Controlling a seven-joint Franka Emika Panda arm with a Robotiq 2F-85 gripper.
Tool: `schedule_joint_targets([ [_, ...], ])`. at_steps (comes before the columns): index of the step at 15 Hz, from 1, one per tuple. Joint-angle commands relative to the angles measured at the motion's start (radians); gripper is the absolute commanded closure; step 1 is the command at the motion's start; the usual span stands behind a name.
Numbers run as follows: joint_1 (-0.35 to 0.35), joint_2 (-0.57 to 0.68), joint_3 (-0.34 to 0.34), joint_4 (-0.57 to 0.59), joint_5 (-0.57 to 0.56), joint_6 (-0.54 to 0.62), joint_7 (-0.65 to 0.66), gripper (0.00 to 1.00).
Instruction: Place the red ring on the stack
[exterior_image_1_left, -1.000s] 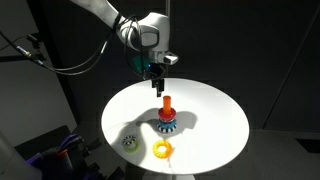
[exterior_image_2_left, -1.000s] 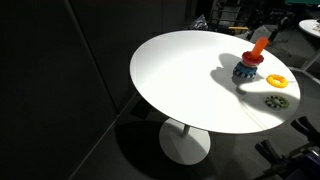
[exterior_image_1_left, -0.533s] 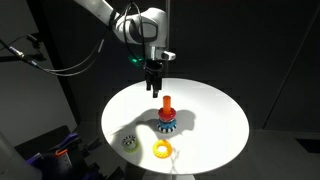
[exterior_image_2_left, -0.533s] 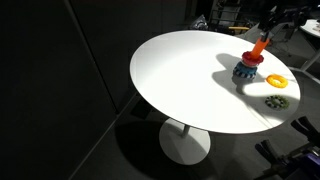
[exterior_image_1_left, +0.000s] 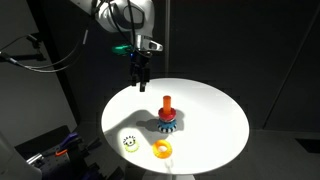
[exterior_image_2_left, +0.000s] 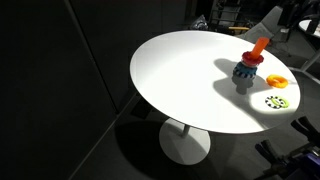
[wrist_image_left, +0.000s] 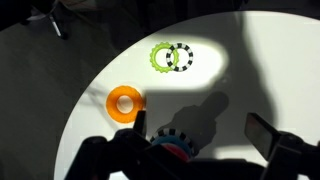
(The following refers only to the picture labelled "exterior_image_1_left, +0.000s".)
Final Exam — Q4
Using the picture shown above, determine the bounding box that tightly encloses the orange stacking pole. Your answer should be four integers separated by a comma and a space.
162, 95, 173, 113

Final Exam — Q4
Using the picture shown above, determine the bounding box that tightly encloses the black clamp orange tip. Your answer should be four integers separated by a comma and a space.
54, 148, 69, 158

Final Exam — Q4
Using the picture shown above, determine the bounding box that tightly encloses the black white striped base ring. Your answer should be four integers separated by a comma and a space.
157, 125, 177, 135

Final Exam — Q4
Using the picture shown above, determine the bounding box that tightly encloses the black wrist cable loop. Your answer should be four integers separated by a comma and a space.
105, 0, 143, 56

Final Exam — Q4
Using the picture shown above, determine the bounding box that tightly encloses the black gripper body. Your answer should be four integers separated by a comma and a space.
128, 50, 153, 76

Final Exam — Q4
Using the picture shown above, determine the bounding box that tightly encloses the purple clamp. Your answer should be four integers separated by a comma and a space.
58, 131, 80, 148

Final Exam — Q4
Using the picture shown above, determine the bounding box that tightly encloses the red toy ring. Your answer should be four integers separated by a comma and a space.
157, 107, 177, 122

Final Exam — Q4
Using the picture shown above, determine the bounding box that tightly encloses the long black cable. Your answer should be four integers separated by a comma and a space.
0, 29, 92, 75

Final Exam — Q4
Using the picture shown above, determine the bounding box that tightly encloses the yellow toy ring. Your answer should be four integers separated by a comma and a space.
151, 139, 174, 160

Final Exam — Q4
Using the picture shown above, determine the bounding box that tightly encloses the blue toy ring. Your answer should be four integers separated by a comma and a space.
156, 118, 178, 131

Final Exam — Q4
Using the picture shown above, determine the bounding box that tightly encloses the white table pedestal base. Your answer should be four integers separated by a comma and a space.
141, 171, 198, 180

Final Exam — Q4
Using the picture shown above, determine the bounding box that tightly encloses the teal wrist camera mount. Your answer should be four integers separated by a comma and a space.
111, 44, 135, 56

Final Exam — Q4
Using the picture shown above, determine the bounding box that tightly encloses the green checkered toy ring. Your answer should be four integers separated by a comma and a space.
122, 134, 140, 154

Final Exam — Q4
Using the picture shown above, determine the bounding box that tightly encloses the black perforated breadboard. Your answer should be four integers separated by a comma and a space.
16, 124, 103, 180

